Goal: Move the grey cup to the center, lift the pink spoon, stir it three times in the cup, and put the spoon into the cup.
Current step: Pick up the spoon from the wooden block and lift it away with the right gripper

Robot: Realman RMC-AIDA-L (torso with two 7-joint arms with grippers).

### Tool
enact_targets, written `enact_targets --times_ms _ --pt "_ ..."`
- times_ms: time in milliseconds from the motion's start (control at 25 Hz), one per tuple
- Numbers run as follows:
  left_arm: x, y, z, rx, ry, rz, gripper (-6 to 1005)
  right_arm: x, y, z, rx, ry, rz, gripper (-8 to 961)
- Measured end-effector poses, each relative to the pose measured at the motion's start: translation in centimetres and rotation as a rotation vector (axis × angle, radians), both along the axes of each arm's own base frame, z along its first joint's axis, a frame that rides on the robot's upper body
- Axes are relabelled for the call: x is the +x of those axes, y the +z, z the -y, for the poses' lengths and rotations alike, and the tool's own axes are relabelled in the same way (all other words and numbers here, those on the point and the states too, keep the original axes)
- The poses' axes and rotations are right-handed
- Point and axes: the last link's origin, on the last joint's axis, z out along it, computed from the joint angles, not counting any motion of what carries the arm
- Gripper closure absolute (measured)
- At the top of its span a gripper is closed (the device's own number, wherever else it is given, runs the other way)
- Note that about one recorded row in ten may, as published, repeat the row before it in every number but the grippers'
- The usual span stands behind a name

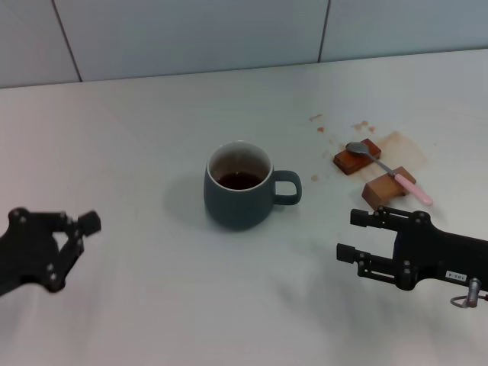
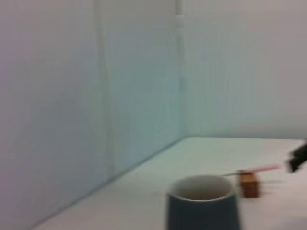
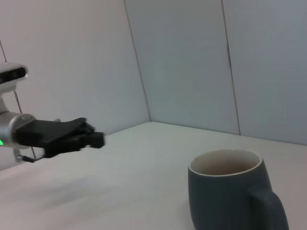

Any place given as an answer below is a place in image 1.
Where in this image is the grey ceramic cup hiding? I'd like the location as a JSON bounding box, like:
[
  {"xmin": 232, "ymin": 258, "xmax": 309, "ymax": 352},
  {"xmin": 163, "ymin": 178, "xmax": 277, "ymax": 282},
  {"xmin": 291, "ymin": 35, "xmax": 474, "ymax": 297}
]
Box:
[{"xmin": 203, "ymin": 140, "xmax": 303, "ymax": 232}]

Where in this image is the right gripper looped cable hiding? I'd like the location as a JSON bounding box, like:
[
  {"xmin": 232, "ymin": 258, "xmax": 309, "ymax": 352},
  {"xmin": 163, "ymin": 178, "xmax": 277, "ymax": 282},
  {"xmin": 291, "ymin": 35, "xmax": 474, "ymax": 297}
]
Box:
[{"xmin": 449, "ymin": 291, "xmax": 488, "ymax": 310}]

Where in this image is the right gripper silver plug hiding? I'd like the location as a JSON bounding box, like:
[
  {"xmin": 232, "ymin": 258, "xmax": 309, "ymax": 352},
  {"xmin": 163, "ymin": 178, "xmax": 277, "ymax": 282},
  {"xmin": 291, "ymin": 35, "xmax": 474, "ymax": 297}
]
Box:
[{"xmin": 467, "ymin": 278, "xmax": 483, "ymax": 308}]

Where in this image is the dark brown wooden block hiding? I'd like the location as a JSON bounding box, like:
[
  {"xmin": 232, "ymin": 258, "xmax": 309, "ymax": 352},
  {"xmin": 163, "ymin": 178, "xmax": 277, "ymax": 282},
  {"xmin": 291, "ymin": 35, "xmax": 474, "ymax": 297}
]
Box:
[{"xmin": 332, "ymin": 138, "xmax": 383, "ymax": 177}]

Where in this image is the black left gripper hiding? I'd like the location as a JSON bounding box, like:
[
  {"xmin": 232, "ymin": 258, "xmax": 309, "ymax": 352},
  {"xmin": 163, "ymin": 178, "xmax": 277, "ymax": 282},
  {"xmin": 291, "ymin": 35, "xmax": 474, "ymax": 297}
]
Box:
[{"xmin": 0, "ymin": 207, "xmax": 102, "ymax": 297}]

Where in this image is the pink handled metal spoon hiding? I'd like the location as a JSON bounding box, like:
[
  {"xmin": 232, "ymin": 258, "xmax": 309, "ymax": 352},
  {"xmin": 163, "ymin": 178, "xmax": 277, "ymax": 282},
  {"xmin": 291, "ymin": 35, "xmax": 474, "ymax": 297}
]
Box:
[{"xmin": 345, "ymin": 141, "xmax": 435, "ymax": 207}]

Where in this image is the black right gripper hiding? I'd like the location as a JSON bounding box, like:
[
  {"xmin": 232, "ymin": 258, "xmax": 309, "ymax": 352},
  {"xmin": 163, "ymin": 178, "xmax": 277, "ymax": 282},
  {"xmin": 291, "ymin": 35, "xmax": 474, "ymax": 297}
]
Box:
[{"xmin": 335, "ymin": 207, "xmax": 488, "ymax": 293}]

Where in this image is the light brown wooden block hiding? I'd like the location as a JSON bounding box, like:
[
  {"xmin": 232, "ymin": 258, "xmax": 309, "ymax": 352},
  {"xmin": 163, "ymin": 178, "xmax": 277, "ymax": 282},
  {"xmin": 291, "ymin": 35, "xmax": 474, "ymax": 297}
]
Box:
[{"xmin": 361, "ymin": 165, "xmax": 416, "ymax": 211}]

